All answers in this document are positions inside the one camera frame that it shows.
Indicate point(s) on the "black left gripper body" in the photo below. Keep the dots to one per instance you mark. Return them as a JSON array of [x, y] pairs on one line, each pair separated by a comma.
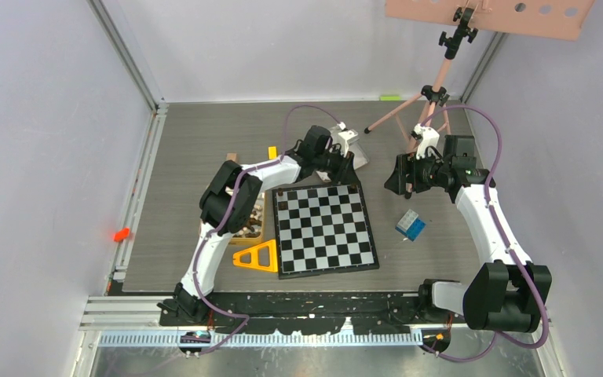
[[330, 163]]

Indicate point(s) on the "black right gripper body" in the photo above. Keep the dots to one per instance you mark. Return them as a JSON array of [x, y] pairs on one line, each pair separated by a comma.
[[428, 172]]

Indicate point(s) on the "black white folding chessboard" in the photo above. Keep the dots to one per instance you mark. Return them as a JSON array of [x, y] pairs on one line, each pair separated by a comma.
[[322, 229]]

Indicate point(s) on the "gold tin box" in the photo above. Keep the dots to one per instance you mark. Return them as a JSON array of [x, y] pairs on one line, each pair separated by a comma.
[[253, 232]]

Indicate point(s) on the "tin lid with bears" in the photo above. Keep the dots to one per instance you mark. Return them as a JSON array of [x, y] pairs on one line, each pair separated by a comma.
[[360, 159]]

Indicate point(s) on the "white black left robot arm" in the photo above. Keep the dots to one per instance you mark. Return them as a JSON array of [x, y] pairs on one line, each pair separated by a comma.
[[229, 199]]

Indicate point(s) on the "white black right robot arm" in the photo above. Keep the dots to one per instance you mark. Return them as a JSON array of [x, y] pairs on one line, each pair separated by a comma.
[[509, 291]]

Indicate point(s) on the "blue white lego block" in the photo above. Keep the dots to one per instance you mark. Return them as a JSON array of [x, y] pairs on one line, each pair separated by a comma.
[[410, 225]]

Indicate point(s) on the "small yellow block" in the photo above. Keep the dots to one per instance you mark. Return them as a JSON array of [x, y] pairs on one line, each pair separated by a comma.
[[272, 152]]

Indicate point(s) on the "small wooden block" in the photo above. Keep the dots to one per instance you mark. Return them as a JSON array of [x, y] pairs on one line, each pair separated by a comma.
[[232, 157]]

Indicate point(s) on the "pink tripod music stand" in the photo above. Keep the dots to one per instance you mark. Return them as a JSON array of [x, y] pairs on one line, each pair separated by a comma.
[[548, 19]]

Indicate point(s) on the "red orange block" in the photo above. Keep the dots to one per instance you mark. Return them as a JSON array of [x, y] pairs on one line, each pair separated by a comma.
[[121, 235]]

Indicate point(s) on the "yellow triangular toy frame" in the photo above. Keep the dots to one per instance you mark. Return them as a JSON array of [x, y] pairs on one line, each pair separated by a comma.
[[261, 257]]

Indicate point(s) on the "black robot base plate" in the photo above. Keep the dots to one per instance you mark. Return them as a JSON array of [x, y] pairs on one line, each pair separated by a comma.
[[308, 312]]

